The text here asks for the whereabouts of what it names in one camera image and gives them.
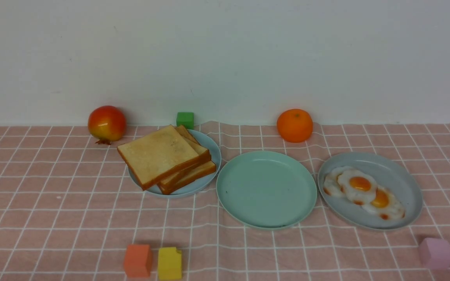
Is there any toast slice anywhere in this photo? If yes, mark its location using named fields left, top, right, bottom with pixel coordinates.
left=117, top=126, right=200, bottom=190
left=158, top=161, right=217, bottom=194
left=157, top=161, right=207, bottom=189
left=175, top=126, right=211, bottom=163

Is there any fried egg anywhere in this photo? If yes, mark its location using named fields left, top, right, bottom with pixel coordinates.
left=362, top=185, right=405, bottom=221
left=336, top=169, right=377, bottom=206
left=323, top=166, right=354, bottom=198

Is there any green cube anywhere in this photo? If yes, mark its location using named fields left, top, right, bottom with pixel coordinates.
left=176, top=112, right=195, bottom=130

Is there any teal green centre plate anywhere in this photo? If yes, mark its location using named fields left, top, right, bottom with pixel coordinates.
left=216, top=151, right=318, bottom=231

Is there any orange fruit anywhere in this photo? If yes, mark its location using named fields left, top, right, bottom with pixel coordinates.
left=276, top=108, right=314, bottom=143

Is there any light blue bread plate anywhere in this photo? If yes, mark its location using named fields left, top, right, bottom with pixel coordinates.
left=145, top=130, right=222, bottom=199

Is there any red yellow pomegranate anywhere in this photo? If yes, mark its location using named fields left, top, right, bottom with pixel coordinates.
left=87, top=105, right=127, bottom=145

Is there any yellow cube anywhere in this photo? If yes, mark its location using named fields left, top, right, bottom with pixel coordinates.
left=157, top=247, right=183, bottom=280

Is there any orange cube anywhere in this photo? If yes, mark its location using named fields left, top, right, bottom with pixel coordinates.
left=123, top=244, right=152, bottom=279

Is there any grey blue egg plate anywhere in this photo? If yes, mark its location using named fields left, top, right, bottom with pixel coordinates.
left=317, top=152, right=423, bottom=231

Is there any pink checkered tablecloth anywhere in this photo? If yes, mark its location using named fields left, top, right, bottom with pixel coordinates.
left=0, top=121, right=450, bottom=281

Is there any pink cube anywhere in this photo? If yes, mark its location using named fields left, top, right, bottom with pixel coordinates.
left=418, top=238, right=450, bottom=270

